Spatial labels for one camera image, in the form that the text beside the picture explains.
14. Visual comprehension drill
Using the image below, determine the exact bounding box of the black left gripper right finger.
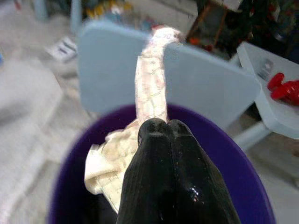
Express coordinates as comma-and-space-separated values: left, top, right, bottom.
168, 119, 242, 224

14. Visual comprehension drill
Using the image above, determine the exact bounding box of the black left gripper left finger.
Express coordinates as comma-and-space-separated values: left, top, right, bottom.
116, 118, 175, 224

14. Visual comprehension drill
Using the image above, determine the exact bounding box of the white paper wrapper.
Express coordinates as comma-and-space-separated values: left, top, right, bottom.
84, 24, 182, 214

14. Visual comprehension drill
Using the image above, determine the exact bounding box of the purple rubbish bin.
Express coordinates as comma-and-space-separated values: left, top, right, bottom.
46, 104, 278, 224

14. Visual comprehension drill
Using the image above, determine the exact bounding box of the small white plastic table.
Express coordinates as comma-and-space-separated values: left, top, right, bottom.
230, 41, 299, 152

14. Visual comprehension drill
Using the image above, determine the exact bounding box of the light blue child chair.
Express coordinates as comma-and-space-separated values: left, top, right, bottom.
77, 20, 261, 132

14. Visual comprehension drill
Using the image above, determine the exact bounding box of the red plastic toy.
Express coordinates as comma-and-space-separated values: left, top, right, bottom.
267, 72, 299, 106

